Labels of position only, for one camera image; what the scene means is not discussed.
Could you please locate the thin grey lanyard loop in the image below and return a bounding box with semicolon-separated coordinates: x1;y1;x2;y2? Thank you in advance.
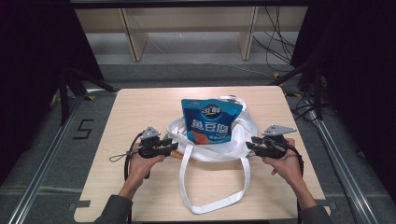
108;150;138;163

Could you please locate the black floor cable bundle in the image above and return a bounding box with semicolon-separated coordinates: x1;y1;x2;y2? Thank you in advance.
251;6;297;73

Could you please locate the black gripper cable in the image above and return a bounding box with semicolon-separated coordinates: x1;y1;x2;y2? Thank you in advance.
289;143;305;224
123;132;145;182

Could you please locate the orange-brown stick-shaped item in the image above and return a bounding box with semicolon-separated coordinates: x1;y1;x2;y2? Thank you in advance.
170;150;198;162

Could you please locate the black metal stand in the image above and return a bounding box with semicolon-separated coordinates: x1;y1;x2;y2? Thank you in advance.
269;59;325;121
58;65;117;126

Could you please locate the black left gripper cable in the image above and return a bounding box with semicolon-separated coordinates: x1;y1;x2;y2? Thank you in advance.
123;132;145;182

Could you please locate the black curtain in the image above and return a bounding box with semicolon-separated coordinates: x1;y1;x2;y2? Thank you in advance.
0;0;105;186
290;0;396;195

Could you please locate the light wooden shelf unit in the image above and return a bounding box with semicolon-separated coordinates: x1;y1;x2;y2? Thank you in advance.
74;6;309;63

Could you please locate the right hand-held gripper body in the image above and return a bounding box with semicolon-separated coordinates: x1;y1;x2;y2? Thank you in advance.
257;124;298;160

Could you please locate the blue snack packet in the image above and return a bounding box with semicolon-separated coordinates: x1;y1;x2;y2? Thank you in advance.
180;98;244;146

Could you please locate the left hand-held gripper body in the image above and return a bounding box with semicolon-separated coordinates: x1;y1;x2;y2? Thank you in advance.
137;125;176;160

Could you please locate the white tote bag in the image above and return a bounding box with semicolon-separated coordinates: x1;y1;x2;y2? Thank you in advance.
166;94;260;216

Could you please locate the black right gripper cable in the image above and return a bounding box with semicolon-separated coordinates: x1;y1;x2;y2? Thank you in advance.
289;143;305;224

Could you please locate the person's right hand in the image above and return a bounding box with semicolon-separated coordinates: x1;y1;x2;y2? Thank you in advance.
262;137;304;189

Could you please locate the aluminium floor rail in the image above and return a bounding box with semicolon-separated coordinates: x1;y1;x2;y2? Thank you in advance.
306;96;380;224
7;89;92;224

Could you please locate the person's left hand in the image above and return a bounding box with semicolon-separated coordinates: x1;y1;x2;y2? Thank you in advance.
128;150;166;185

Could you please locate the black overhead frame bar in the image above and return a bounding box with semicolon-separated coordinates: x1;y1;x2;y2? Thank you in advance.
69;0;312;9

